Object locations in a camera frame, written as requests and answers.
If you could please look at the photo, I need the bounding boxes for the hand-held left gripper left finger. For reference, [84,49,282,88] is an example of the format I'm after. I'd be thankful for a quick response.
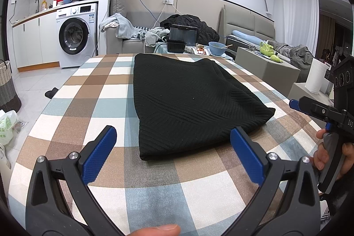
[25,125,118,236]

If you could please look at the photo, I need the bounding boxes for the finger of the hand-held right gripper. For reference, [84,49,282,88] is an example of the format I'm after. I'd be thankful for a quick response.
[289,96,347,123]

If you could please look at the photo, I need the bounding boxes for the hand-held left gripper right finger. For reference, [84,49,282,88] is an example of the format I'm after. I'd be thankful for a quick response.
[230,127,321,236]

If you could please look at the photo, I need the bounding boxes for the black knit sweater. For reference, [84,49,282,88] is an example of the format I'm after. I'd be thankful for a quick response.
[133,54,276,161]

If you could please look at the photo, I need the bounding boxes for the grey clothes on bed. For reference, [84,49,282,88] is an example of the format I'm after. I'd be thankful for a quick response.
[268,40,314,71]

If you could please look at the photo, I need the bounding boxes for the pale grey crumpled clothes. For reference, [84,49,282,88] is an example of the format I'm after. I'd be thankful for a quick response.
[144,27,170,48]

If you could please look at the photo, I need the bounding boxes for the person's right hand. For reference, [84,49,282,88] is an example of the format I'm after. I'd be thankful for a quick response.
[310,128,354,170]

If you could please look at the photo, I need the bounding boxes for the person's left hand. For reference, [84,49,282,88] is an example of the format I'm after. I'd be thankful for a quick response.
[129,224,181,236]

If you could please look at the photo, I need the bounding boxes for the beige low ledge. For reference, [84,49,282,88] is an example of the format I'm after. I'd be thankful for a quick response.
[288,82,334,105]

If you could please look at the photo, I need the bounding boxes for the white paper towel roll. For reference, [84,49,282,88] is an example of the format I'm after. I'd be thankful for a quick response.
[304,58,329,94]

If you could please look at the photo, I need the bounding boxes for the beige bedside cabinet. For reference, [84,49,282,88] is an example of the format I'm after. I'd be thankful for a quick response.
[235,46,300,87]

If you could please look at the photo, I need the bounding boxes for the checked tablecloth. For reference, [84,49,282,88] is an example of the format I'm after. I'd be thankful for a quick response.
[8,53,332,236]

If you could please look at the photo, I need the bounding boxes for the green ogre head mug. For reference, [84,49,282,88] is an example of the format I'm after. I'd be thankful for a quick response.
[259,42,275,57]

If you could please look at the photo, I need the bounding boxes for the black slipper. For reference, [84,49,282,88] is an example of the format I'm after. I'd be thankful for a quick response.
[45,87,59,100]

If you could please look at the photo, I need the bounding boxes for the white sheer curtain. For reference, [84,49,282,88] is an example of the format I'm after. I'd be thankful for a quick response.
[281,0,320,51]

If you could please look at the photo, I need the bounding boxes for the white green plastic bag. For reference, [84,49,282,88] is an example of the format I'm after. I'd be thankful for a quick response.
[0,110,20,146]

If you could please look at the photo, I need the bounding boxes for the light blue pillow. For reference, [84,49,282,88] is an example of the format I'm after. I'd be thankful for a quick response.
[232,30,262,43]

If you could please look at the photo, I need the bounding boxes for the beige upholstered bed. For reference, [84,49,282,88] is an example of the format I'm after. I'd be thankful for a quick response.
[220,5,314,79]

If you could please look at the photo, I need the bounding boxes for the blue bowl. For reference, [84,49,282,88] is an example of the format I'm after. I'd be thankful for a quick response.
[208,42,228,57]

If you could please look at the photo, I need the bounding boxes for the grey white woven basket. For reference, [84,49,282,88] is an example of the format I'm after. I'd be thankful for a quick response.
[0,59,22,113]

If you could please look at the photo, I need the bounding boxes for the white food tray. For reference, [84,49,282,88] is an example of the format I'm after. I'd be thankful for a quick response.
[192,44,211,56]

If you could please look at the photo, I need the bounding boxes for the white washing machine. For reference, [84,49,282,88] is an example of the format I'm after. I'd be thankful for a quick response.
[56,2,99,69]

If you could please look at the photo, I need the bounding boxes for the light blue blanket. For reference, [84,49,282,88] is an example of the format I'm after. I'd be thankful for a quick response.
[100,13,143,40]

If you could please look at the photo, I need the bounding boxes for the white lower kitchen cabinets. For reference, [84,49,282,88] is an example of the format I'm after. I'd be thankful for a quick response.
[12,13,61,73]

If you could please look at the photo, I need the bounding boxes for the black plastic tray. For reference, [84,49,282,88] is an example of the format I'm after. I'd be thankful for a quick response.
[165,39,186,53]

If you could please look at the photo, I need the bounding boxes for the black padded jacket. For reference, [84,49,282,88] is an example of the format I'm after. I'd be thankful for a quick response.
[160,14,220,46]

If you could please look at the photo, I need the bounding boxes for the black storage box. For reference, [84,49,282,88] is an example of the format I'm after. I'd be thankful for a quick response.
[169,24,199,47]

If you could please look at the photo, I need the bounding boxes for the grey sofa cushion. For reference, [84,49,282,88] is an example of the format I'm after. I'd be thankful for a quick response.
[110,0,128,18]

